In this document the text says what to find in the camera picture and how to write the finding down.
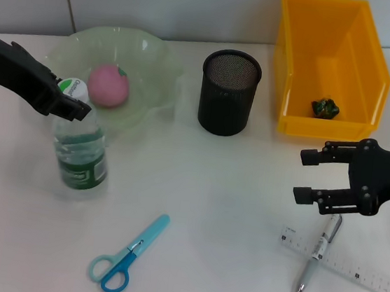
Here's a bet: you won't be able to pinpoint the green plastic wad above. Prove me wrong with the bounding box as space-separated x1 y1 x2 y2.
309 95 342 121

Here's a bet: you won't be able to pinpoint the pink toy peach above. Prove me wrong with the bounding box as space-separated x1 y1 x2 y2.
85 62 134 111

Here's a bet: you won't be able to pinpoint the clear green-label plastic bottle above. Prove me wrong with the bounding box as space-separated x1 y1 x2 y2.
43 74 119 205

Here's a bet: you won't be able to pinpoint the grey white ballpoint pen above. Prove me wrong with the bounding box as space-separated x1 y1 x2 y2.
293 210 344 292

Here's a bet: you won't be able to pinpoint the blue capped scissors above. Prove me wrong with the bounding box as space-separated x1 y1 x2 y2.
85 206 172 292

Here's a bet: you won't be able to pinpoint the clear plastic ruler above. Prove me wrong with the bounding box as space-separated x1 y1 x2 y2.
272 225 390 292

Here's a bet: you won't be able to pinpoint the green glass fruit plate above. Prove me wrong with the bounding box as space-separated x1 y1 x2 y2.
36 18 190 148

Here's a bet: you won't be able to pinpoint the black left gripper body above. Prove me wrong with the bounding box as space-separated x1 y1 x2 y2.
0 30 63 116

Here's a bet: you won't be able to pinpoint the black mesh pen holder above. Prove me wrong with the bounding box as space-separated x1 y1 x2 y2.
195 46 265 140

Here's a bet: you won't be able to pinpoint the yellow plastic bin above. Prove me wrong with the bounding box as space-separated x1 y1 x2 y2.
265 0 390 146

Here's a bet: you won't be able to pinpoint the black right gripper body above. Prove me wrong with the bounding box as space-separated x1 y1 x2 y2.
344 136 390 221

